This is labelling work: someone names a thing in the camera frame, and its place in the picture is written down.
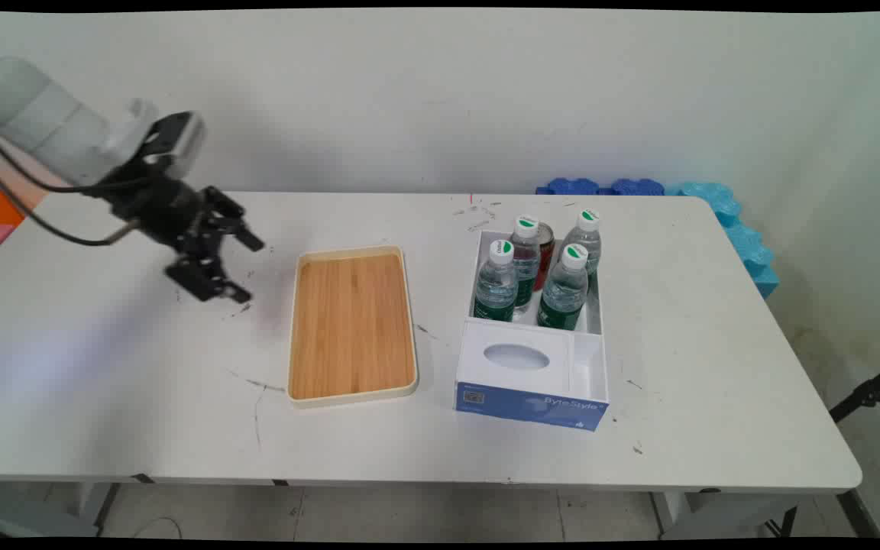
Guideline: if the red soda can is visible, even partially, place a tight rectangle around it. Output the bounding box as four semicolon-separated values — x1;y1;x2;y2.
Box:
533;222;556;293

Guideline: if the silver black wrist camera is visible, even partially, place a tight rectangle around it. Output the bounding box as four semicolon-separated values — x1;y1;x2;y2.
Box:
134;112;206;181

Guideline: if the grey table leg frame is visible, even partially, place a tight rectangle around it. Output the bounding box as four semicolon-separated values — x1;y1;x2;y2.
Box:
649;490;880;540
0;482;157;539

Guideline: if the wooden tray with cream rim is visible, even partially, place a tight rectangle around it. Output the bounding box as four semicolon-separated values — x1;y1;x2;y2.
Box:
287;244;419;409

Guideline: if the white and blue cardboard box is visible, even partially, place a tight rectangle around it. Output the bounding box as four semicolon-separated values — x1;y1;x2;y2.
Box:
453;228;610;433

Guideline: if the light blue foam mat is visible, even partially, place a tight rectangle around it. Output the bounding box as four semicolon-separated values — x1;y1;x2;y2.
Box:
665;181;781;299

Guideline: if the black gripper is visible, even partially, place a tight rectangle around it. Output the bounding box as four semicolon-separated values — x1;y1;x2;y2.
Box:
100;163;267;305

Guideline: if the dark blue foam mat piece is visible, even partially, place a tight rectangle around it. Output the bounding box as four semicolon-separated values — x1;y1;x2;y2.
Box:
535;177;613;196
611;178;667;196

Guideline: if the black tripod stand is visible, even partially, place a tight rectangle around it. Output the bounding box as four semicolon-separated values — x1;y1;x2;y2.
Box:
829;354;880;424

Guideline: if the green label water bottle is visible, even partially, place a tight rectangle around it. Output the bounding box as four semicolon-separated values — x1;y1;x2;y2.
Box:
536;243;590;332
473;240;519;322
510;215;542;311
561;209;603;277

